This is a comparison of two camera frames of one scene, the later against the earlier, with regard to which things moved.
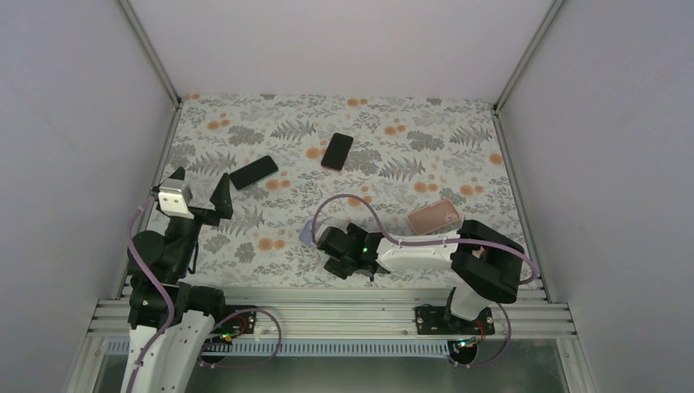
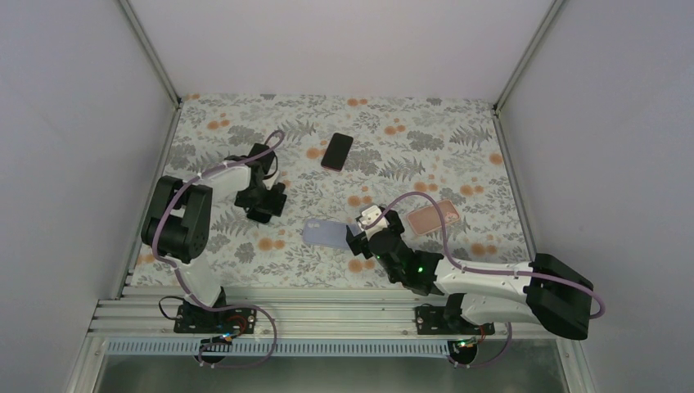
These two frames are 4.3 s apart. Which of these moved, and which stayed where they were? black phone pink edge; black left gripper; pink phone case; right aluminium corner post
Moved: black left gripper
Stayed: pink phone case; black phone pink edge; right aluminium corner post
